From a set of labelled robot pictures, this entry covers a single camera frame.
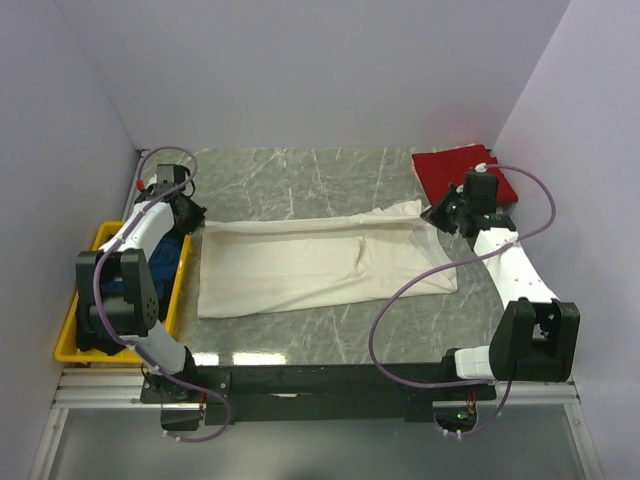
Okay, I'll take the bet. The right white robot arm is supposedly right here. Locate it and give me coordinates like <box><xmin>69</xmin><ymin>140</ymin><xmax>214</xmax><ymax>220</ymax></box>
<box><xmin>422</xmin><ymin>164</ymin><xmax>580</xmax><ymax>382</ymax></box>

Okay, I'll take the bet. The purple cable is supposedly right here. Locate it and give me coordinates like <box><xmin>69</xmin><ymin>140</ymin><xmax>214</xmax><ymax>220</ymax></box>
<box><xmin>368</xmin><ymin>162</ymin><xmax>559</xmax><ymax>440</ymax></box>
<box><xmin>92</xmin><ymin>145</ymin><xmax>234</xmax><ymax>444</ymax></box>

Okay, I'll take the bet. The black base bar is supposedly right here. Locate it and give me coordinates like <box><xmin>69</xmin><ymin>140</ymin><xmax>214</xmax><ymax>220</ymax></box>
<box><xmin>140</xmin><ymin>364</ymin><xmax>497</xmax><ymax>432</ymax></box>

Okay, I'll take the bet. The blue t shirt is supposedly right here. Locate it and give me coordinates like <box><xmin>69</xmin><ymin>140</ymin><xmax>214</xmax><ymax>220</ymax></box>
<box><xmin>100</xmin><ymin>235</ymin><xmax>182</xmax><ymax>301</ymax></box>

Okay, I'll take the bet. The yellow plastic bin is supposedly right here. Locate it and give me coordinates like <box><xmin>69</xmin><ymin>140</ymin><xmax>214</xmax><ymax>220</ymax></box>
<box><xmin>54</xmin><ymin>232</ymin><xmax>192</xmax><ymax>365</ymax></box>

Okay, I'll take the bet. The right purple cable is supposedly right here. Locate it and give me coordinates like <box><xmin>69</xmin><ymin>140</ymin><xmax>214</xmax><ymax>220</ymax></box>
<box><xmin>368</xmin><ymin>162</ymin><xmax>559</xmax><ymax>440</ymax></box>

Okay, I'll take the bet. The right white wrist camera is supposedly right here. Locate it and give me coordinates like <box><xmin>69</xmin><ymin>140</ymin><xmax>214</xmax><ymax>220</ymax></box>
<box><xmin>472</xmin><ymin>163</ymin><xmax>491</xmax><ymax>173</ymax></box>

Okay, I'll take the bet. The white t shirt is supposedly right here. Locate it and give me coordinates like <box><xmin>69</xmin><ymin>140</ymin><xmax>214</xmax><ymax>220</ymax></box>
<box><xmin>198</xmin><ymin>200</ymin><xmax>450</xmax><ymax>319</ymax></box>

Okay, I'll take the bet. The black garment in bin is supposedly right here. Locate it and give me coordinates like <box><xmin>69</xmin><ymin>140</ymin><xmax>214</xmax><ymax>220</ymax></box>
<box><xmin>75</xmin><ymin>302</ymin><xmax>125</xmax><ymax>356</ymax></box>

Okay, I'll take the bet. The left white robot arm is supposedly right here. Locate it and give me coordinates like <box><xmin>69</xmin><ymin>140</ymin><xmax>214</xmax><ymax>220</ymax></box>
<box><xmin>75</xmin><ymin>164</ymin><xmax>206</xmax><ymax>401</ymax></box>

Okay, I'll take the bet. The folded red t shirt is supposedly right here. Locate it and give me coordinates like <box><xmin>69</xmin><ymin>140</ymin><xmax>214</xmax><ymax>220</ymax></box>
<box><xmin>412</xmin><ymin>144</ymin><xmax>498</xmax><ymax>205</ymax></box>

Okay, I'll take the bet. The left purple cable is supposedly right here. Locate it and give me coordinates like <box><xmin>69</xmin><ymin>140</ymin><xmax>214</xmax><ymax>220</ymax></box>
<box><xmin>92</xmin><ymin>145</ymin><xmax>234</xmax><ymax>444</ymax></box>

